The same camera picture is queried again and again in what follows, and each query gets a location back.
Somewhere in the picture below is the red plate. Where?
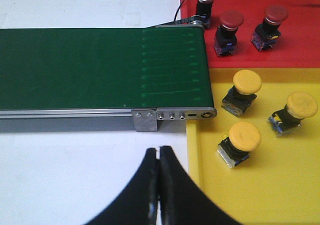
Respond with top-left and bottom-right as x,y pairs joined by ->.
178,0 -> 320,69

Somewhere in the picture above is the yellow mushroom push button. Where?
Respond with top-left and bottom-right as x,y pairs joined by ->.
221,69 -> 262,117

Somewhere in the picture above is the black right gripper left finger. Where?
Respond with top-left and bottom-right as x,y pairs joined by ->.
87,148 -> 159,225

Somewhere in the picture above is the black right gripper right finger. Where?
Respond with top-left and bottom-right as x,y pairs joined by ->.
159,146 -> 240,225

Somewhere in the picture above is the green conveyor belt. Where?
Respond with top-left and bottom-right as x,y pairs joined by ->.
0,26 -> 215,112

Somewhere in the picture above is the yellow plate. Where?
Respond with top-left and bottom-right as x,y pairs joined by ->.
186,68 -> 320,225

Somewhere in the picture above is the red mushroom push button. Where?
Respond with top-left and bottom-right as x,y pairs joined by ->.
195,0 -> 214,29

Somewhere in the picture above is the aluminium conveyor frame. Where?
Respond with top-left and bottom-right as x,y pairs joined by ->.
0,14 -> 218,133

